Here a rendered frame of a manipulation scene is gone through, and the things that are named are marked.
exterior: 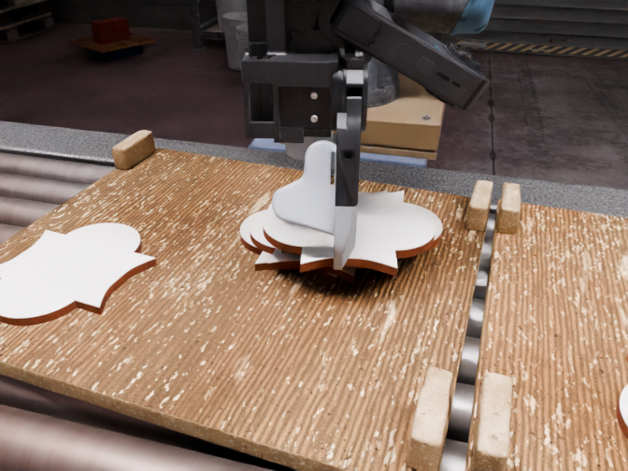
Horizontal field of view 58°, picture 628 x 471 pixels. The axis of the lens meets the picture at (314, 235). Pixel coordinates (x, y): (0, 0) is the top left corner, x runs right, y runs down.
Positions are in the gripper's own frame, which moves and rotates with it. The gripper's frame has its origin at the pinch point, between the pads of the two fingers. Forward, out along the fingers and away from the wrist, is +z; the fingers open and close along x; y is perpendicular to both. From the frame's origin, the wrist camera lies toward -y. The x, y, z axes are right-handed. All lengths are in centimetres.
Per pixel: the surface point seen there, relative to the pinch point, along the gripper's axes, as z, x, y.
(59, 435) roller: 5.9, 16.9, 17.7
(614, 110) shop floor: 98, -309, -170
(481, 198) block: 1.6, -7.7, -12.5
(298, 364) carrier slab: 4.2, 11.6, 3.2
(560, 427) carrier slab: 4.2, 16.0, -12.8
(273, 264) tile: 2.8, 2.1, 5.9
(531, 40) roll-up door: 88, -444, -153
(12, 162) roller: 6.2, -22.9, 41.4
